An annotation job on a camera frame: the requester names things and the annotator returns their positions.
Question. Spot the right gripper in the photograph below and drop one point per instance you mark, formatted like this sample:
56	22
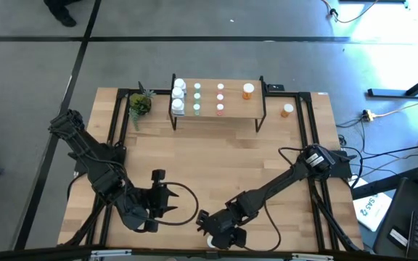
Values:
225	221

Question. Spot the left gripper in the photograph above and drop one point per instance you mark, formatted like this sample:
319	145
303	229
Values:
156	201

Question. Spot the white bottle blue label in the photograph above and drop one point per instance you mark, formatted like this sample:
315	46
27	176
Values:
180	83
177	106

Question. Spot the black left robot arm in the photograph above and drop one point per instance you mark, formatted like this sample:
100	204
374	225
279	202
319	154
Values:
85	145

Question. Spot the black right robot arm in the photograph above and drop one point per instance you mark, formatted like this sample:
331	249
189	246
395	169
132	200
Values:
278	181

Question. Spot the wooden shelf black legs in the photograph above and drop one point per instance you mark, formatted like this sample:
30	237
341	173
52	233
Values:
230	108

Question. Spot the black front crossbar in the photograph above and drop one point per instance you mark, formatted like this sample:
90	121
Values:
165	252

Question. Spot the potted succulent plant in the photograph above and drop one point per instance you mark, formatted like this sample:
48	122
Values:
140	104

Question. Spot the small black device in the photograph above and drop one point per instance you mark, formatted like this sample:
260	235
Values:
276	87

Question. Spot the white paper blue print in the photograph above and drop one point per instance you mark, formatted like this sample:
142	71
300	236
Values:
372	212

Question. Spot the small white sticker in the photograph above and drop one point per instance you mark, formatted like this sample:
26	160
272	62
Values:
323	93

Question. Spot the black desk leg bar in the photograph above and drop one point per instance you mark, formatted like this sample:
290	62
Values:
376	186

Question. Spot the yellow power plug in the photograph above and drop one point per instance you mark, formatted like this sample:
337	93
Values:
368	115

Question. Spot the black laptop with keyboard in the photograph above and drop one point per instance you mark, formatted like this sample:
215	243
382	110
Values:
401	206

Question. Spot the person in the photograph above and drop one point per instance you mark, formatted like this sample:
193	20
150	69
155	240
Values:
62	11

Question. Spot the black stand base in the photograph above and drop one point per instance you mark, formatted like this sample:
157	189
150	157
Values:
394	93

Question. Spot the silver metal bracket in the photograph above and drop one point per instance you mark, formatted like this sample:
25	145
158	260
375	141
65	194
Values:
111	253

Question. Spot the aluminium frame rail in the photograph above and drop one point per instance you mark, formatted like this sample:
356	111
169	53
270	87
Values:
312	257

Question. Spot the black aluminium table frame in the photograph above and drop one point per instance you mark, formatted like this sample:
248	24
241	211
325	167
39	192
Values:
123	92

